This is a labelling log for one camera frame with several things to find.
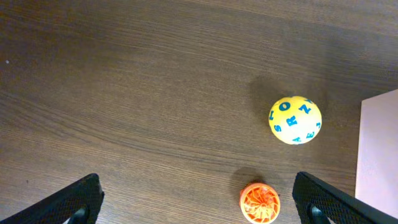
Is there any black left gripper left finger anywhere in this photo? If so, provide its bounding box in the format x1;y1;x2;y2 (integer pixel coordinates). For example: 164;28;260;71
1;174;104;224

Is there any yellow ball with blue letters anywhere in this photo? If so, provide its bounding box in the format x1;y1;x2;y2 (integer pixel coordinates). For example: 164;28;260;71
268;96;322;145

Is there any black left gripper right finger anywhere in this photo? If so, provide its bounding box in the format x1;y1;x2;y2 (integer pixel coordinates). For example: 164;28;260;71
292;172;397;224

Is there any pale pink open box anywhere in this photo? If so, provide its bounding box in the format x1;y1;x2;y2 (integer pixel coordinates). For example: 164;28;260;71
355;90;398;218

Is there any orange round wheel toy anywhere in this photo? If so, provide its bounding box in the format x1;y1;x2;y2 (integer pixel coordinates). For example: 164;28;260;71
239;183;281;224

